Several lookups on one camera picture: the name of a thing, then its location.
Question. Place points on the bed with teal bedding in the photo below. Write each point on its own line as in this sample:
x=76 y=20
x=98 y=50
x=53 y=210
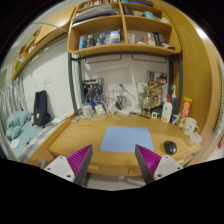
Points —
x=32 y=136

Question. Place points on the blue spray bottle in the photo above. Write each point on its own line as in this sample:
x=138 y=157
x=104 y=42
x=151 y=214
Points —
x=174 y=99

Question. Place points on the small white clock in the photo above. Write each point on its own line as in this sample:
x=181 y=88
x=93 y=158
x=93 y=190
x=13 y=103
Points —
x=154 y=115

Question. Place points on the white power adapter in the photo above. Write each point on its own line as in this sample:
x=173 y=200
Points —
x=112 y=108

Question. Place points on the teal pillow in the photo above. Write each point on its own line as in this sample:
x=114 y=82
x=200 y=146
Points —
x=14 y=124

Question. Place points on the wooden wall shelf unit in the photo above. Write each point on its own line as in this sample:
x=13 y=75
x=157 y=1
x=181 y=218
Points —
x=107 y=26

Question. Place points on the white lotion bottle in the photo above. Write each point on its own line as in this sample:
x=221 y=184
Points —
x=167 y=111

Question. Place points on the black backpack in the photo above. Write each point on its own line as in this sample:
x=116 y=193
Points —
x=41 y=115

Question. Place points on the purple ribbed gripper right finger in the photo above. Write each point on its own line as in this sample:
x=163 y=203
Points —
x=148 y=162

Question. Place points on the white mug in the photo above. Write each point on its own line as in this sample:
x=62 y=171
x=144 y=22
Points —
x=190 y=126

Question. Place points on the robot model kit box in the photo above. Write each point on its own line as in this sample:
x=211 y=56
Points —
x=93 y=89

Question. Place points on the red yellow snack canister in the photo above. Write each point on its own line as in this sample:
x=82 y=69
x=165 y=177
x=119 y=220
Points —
x=186 y=107

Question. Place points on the blue mouse pad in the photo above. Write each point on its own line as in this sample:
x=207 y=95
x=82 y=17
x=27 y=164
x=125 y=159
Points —
x=124 y=139

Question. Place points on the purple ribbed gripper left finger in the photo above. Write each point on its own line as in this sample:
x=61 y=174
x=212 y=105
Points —
x=79 y=162

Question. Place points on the black computer mouse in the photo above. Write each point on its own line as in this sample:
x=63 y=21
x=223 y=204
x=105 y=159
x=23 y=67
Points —
x=170 y=147

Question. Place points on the long wooden side shelf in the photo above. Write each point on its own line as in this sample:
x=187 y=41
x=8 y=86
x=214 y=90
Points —
x=50 y=32

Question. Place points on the clear plastic cup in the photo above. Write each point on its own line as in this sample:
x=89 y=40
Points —
x=195 y=138

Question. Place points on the wooden desk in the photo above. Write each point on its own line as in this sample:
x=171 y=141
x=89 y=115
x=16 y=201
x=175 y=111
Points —
x=71 y=136

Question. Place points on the gold robot figurine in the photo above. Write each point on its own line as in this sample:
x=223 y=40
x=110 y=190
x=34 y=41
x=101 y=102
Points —
x=153 y=96

